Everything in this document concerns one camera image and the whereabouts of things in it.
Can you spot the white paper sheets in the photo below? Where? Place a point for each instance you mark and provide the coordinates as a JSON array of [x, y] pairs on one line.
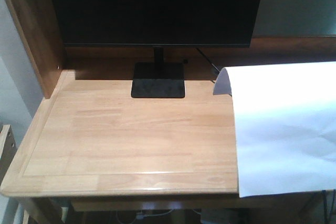
[[285, 126]]

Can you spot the black monitor stand base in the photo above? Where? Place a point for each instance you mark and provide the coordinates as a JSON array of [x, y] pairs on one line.
[[158, 79]]

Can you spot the black computer monitor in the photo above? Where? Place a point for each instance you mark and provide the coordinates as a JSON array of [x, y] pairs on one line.
[[160, 23]]

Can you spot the wooden desk side panel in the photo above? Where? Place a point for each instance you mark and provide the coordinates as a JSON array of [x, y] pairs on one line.
[[37, 25]]

